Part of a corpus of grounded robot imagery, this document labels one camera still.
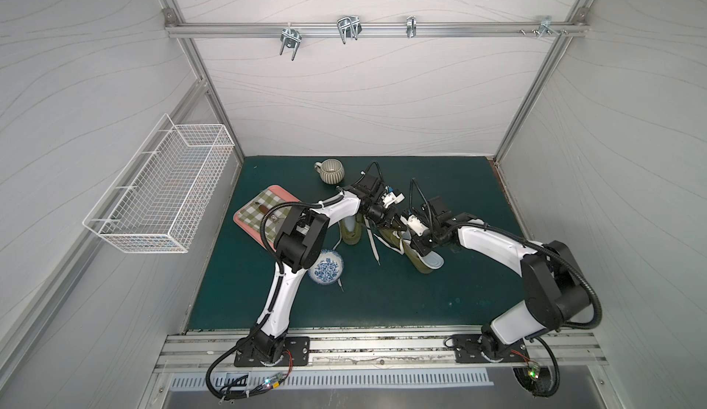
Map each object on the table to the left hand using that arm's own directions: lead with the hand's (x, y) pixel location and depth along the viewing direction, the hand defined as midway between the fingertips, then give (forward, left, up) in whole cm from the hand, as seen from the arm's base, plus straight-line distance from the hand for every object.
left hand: (407, 231), depth 88 cm
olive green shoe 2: (-2, +4, -3) cm, 5 cm away
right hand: (-1, -3, -4) cm, 5 cm away
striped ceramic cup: (+30, +28, -4) cm, 41 cm away
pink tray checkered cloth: (+10, +57, -8) cm, 59 cm away
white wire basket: (-6, +67, +23) cm, 71 cm away
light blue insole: (-9, -7, -2) cm, 11 cm away
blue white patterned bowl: (-10, +26, -8) cm, 29 cm away
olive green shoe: (+4, +19, -6) cm, 20 cm away
